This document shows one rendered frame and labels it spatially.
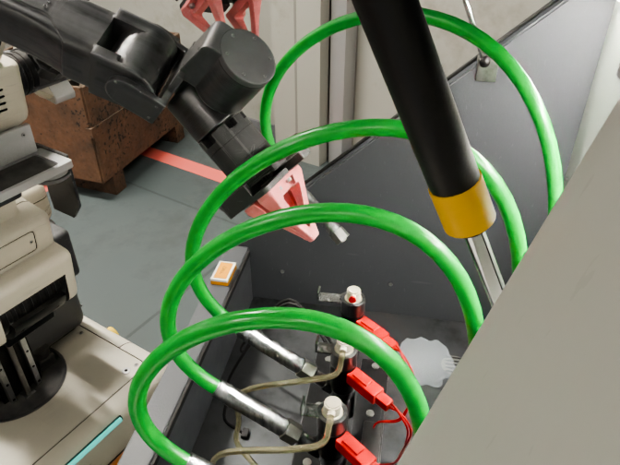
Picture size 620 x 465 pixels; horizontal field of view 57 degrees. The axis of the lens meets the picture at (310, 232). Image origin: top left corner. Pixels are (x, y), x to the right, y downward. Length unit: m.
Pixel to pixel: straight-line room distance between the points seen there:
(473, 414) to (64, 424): 1.59
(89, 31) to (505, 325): 0.49
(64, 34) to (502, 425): 0.51
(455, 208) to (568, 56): 0.68
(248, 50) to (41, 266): 0.92
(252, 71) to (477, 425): 0.42
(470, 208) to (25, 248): 1.24
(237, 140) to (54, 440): 1.25
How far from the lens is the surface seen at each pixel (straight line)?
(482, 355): 0.19
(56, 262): 1.39
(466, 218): 0.21
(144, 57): 0.58
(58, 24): 0.60
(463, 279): 0.43
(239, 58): 0.54
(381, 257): 1.02
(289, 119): 3.29
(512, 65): 0.56
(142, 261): 2.67
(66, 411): 1.76
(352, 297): 0.65
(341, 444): 0.57
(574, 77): 0.88
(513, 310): 0.18
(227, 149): 0.59
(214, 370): 0.95
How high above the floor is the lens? 1.57
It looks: 35 degrees down
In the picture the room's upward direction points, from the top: straight up
